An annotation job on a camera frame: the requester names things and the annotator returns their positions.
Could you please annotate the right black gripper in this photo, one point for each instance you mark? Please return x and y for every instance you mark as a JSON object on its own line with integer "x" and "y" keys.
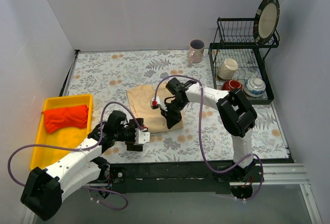
{"x": 170, "y": 113}

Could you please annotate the red bowl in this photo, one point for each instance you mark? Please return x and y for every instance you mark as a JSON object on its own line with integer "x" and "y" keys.
{"x": 231, "y": 84}

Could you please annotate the beige t shirt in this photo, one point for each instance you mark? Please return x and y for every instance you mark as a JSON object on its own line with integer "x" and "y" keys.
{"x": 139, "y": 99}

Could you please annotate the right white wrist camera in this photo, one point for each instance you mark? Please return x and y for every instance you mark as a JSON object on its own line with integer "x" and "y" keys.
{"x": 157, "y": 102}

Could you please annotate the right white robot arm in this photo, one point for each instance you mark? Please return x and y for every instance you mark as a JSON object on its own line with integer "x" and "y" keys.
{"x": 236, "y": 112}

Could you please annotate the pink ceramic mug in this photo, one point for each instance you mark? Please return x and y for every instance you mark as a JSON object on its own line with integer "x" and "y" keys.
{"x": 196, "y": 51}

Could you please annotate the aluminium frame rail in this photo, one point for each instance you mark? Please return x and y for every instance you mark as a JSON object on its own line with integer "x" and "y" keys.
{"x": 273, "y": 191}

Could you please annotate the yellow plastic tray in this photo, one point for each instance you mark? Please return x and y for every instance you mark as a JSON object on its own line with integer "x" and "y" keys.
{"x": 69, "y": 137}

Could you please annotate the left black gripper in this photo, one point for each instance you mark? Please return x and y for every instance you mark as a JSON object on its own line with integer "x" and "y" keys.
{"x": 133, "y": 145}

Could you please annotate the black rimmed beige plate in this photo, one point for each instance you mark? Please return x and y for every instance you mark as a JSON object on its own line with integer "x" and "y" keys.
{"x": 265, "y": 21}

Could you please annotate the white blue patterned bowl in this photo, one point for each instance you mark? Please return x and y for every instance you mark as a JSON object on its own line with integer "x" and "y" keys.
{"x": 254, "y": 87}

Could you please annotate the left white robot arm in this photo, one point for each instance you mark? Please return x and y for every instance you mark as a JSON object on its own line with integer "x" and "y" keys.
{"x": 69, "y": 162}

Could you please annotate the orange red cloth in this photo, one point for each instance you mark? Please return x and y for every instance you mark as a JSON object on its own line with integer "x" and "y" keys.
{"x": 58, "y": 118}

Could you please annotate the black wire dish rack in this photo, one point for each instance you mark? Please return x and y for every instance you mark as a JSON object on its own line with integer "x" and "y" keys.
{"x": 234, "y": 39}

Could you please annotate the cream ceramic cup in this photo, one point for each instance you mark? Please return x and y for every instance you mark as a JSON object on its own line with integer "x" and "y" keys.
{"x": 227, "y": 69}

